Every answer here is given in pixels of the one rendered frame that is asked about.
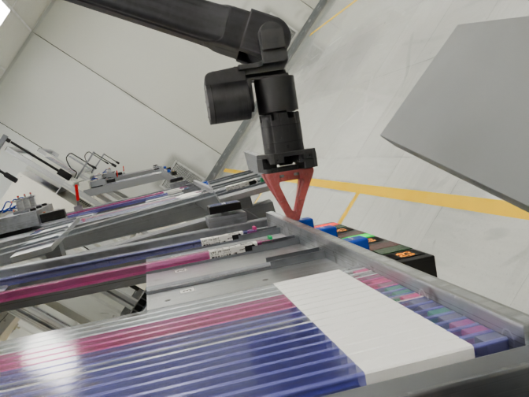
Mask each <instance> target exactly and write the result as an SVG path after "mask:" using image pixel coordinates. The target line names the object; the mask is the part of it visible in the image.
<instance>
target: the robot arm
mask: <svg viewBox="0 0 529 397"><path fill-rule="evenodd" d="M64 1H66V2H71V3H74V4H77V5H79V6H83V7H86V8H88V9H92V10H95V11H98V12H100V13H105V14H108V15H110V16H113V17H117V18H120V19H122V20H126V21H129V22H132V23H134V24H139V25H142V26H144V27H147V28H151V29H153V30H156V31H159V32H163V33H165V34H169V35H173V36H175V37H178V38H181V39H185V40H187V41H190V42H193V43H197V44H199V45H201V46H205V47H207V48H209V49H210V50H212V51H214V52H216V53H218V54H222V55H224V56H227V57H230V58H234V59H236V61H237V62H239V63H242V65H238V66H236V67H235V66H234V67H232V68H229V69H222V70H218V71H212V72H209V73H207V74H206V75H205V79H204V91H205V103H206V107H207V112H208V118H209V123H210V125H212V124H223V123H227V122H233V121H244V120H249V119H251V117H252V112H254V110H255V105H254V97H253V88H252V83H254V88H255V94H256V100H257V109H258V115H262V116H259V119H260V126H261V136H262V142H263V147H264V154H262V155H257V168H258V172H259V173H263V174H261V175H262V178H263V180H264V181H265V183H266V184H267V186H268V188H269V189H270V191H271V193H272V194H273V195H274V197H275V198H276V201H277V202H278V203H279V205H280V207H281V208H282V210H283V212H284V213H285V215H286V216H287V217H289V218H291V219H294V220H296V221H299V220H300V217H301V212H302V208H303V206H304V202H305V197H306V195H307V192H308V189H309V185H310V182H311V179H312V177H313V173H314V168H313V167H317V166H318V164H317V158H316V150H315V148H306V149H304V143H303V138H302V132H301V122H300V116H299V111H295V110H297V109H298V100H297V94H296V88H295V82H294V75H289V74H288V72H286V69H284V67H285V65H286V64H287V62H288V55H287V48H288V46H289V45H290V41H291V33H290V29H289V27H288V25H287V24H286V23H285V22H284V21H283V20H282V19H280V18H278V17H275V16H273V15H270V14H267V13H263V12H261V11H258V10H255V9H251V10H250V11H248V10H245V9H241V8H239V7H236V6H230V5H222V4H219V3H215V2H211V1H207V0H64ZM292 111H293V112H292ZM294 162H295V164H294ZM292 164H293V165H292ZM277 165H279V167H277ZM281 165H283V166H281ZM296 179H298V186H297V191H296V198H295V203H294V209H293V210H292V209H291V207H290V205H289V203H288V202H287V200H286V198H285V195H284V193H283V191H282V189H281V187H280V185H279V183H280V182H283V181H288V180H296Z"/></svg>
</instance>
